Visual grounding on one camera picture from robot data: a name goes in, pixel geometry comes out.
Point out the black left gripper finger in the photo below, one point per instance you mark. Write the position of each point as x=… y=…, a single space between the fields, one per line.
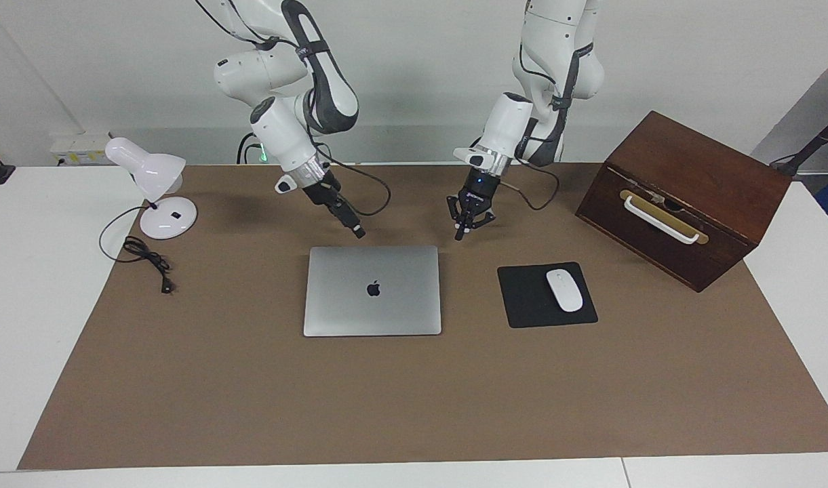
x=460 y=220
x=485 y=219

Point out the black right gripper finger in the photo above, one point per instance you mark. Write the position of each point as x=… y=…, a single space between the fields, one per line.
x=349 y=215
x=342 y=220

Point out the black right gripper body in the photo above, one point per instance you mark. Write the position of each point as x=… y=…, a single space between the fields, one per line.
x=322 y=193

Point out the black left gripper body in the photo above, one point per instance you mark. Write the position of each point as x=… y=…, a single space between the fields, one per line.
x=480 y=193

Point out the silver laptop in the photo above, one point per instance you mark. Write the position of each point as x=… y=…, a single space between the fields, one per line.
x=359 y=305

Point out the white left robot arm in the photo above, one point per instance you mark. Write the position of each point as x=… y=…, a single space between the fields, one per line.
x=508 y=129

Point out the black mouse pad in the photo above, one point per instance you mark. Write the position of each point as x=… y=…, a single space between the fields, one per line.
x=522 y=305

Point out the white computer mouse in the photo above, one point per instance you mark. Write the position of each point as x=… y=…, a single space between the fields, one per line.
x=564 y=291

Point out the white desk lamp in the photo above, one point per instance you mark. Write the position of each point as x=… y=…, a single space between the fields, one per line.
x=149 y=169

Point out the brown table mat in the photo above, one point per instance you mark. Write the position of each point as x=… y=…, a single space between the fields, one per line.
x=386 y=407

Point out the dark brown wooden box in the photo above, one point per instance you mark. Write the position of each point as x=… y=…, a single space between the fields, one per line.
x=725 y=183

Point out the black stand pole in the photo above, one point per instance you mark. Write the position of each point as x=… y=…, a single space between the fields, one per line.
x=817 y=139

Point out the white wall power strip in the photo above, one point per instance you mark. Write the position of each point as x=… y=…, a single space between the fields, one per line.
x=74 y=152

